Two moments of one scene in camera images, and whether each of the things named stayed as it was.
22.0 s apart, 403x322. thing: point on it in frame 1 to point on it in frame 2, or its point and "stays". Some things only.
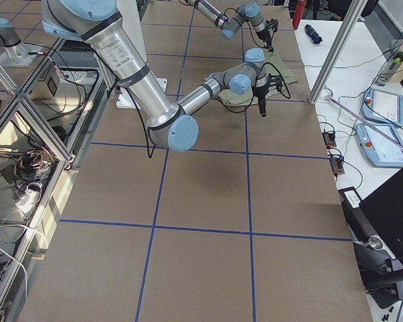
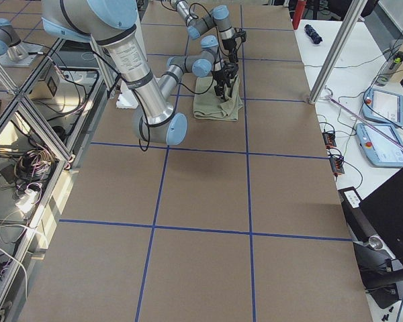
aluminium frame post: x=343 y=38 stays
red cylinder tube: x=298 y=13 stays
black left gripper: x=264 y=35 to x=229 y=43
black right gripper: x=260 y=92 to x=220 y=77
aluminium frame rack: x=37 y=136 stays
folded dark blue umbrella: x=315 y=37 stays
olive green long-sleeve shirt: x=278 y=78 to x=208 y=106
